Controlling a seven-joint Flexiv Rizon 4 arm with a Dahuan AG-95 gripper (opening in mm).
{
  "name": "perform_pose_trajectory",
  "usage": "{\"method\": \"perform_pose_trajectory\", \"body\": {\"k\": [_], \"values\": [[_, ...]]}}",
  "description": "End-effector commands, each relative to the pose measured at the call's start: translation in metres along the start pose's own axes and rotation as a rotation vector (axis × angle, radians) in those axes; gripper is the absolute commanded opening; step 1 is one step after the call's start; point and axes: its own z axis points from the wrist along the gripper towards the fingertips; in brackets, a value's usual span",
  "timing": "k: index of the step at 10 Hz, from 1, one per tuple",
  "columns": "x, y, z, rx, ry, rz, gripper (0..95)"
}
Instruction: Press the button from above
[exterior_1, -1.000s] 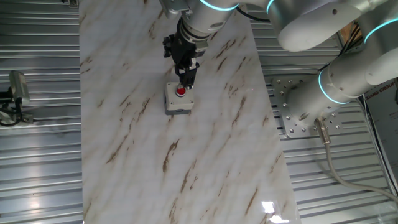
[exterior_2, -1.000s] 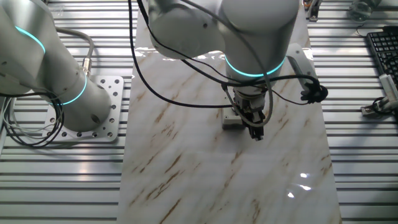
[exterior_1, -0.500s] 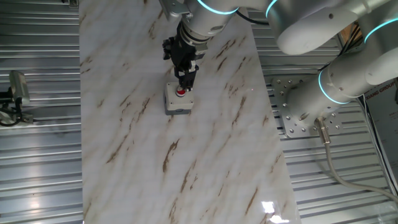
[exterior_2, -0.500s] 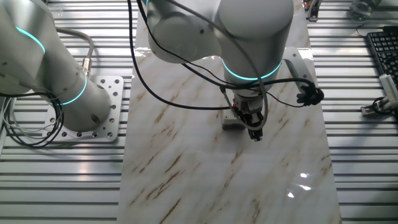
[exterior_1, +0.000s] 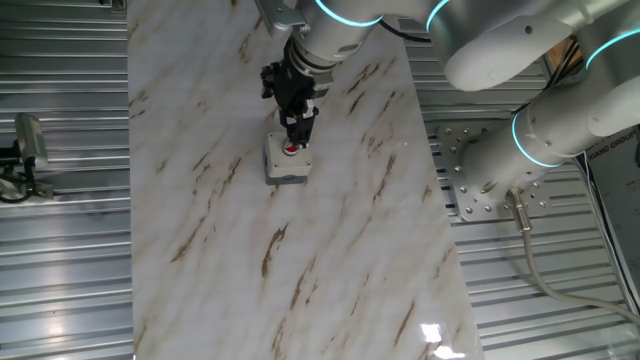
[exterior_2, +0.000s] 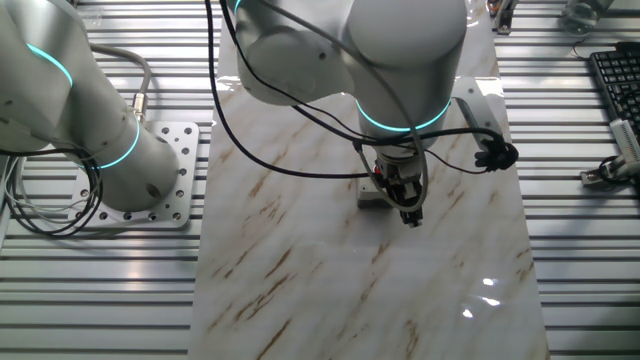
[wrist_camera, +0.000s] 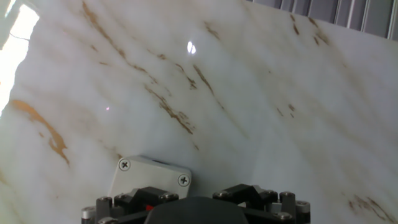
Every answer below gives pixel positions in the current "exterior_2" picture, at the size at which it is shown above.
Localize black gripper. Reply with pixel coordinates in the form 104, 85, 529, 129
373, 154, 426, 229

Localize grey button box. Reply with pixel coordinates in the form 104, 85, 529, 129
355, 180, 397, 210

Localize marble pattern mat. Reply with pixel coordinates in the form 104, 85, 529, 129
187, 0, 551, 360

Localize black keyboard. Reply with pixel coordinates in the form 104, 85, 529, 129
588, 42, 640, 146

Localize clear glass bottle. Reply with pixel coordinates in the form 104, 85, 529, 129
558, 0, 614, 37

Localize black camera cable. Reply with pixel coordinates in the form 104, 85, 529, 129
218, 0, 506, 150

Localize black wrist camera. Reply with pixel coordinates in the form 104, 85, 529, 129
473, 138, 520, 174

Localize silver camera mount bracket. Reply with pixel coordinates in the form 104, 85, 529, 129
449, 74, 505, 149

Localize thick black cable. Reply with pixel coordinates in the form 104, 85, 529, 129
203, 0, 372, 180

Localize metal clamp bracket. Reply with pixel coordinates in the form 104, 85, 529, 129
488, 0, 520, 36

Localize silver camera on mount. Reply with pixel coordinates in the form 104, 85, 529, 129
579, 118, 640, 190

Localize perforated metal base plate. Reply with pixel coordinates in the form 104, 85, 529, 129
67, 121, 201, 231

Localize grey cable with metal connector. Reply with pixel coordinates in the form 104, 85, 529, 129
88, 43, 154, 125

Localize black cable bundle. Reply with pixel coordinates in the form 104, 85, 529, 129
0, 145, 105, 237

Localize white thin cables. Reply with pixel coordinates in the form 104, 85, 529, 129
2, 158, 104, 222

